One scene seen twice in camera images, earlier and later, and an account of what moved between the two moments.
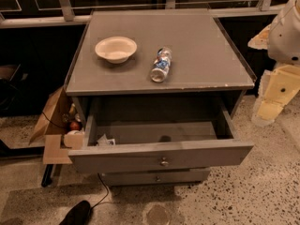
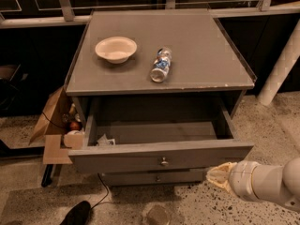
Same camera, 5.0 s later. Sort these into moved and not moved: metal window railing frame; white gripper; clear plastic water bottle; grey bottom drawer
Moved: white gripper
Not moved: grey bottom drawer; clear plastic water bottle; metal window railing frame
